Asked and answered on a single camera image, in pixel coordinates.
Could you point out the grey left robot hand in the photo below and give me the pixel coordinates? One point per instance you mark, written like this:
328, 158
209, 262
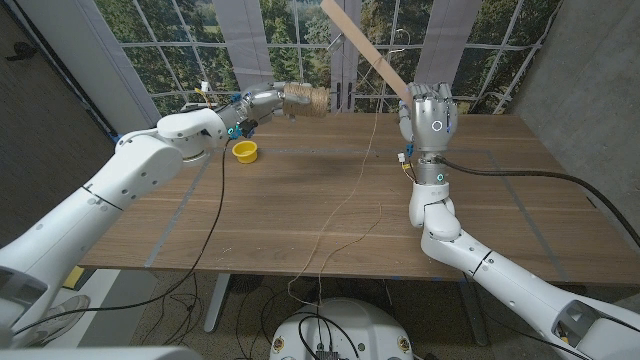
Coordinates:
260, 102

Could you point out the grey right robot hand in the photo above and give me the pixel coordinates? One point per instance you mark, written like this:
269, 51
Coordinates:
430, 125

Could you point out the jute twine spool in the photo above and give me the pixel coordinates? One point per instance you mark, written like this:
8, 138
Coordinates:
315, 102

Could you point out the thin jute thread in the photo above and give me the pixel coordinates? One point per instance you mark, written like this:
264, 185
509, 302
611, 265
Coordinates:
370, 145
345, 245

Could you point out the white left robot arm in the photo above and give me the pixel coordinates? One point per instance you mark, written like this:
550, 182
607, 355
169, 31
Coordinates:
125, 175

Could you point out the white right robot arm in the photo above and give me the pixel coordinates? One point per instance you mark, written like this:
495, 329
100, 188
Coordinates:
500, 270

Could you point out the small yellow cup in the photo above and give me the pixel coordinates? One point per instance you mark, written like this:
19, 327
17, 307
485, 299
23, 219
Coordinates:
245, 151

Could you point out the printed window backdrop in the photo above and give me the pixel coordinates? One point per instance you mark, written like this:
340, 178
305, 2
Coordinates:
280, 45

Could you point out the grey table leg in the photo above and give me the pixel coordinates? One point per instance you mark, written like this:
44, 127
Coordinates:
475, 312

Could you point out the white table leg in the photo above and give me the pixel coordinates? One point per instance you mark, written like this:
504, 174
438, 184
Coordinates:
217, 302

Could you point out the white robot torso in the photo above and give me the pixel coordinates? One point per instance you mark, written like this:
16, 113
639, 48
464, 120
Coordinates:
345, 330

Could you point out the grey white sneaker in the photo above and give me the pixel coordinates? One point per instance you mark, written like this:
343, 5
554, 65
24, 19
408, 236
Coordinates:
62, 317

